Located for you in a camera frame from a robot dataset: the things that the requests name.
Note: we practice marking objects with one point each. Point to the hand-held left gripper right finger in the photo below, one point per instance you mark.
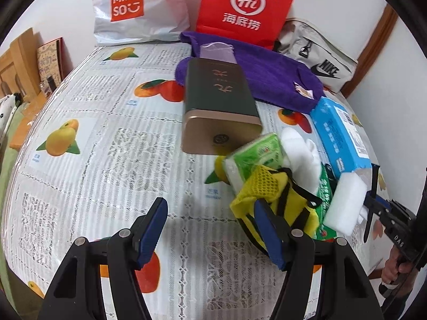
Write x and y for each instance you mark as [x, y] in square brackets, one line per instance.
[267, 233]

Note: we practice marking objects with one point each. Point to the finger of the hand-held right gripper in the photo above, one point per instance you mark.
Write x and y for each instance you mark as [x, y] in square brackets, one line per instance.
[373, 193]
[378, 202]

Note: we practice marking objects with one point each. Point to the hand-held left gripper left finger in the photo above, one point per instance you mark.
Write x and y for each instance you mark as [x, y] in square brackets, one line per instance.
[153, 236]

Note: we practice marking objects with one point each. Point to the white sponge block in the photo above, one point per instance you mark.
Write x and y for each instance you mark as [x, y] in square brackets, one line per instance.
[347, 203]

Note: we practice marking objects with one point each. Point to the yellow mesh bag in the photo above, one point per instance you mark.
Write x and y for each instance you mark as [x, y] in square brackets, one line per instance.
[263, 180]

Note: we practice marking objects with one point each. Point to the white knit glove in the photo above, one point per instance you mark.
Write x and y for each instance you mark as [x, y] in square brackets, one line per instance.
[300, 160]

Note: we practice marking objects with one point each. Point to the person's right hand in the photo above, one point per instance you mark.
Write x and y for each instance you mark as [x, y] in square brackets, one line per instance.
[389, 268]

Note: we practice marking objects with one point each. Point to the green and white packet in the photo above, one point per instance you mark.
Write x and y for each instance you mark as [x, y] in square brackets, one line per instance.
[325, 193]

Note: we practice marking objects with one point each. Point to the blue tissue pack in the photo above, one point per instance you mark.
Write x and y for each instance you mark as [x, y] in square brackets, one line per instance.
[337, 133]

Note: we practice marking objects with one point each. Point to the green tissue packet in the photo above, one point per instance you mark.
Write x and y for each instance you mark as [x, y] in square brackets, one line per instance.
[257, 156]

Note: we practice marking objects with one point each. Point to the dark green tin box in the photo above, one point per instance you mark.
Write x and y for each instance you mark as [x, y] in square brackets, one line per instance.
[213, 106]

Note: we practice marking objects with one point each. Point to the grey fabric bag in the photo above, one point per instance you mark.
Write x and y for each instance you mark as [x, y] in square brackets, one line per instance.
[320, 50]

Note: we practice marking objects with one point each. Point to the purple towel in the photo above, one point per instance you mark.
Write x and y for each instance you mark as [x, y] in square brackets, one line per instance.
[267, 73]

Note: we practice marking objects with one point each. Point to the clear plastic bag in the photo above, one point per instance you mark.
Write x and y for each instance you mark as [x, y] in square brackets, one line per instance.
[216, 53]

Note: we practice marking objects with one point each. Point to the white spotted object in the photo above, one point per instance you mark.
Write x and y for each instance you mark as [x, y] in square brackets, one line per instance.
[8, 113]

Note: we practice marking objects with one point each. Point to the brown printed book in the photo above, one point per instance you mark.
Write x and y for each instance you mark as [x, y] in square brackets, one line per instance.
[50, 63]

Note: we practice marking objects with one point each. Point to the white plastic shopping bag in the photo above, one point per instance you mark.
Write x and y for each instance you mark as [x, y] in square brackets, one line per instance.
[160, 13]

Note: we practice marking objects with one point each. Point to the red paper bag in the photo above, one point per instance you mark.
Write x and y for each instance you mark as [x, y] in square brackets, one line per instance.
[216, 6]

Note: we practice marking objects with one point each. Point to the wooden door frame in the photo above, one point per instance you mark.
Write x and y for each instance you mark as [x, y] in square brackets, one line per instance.
[377, 46]

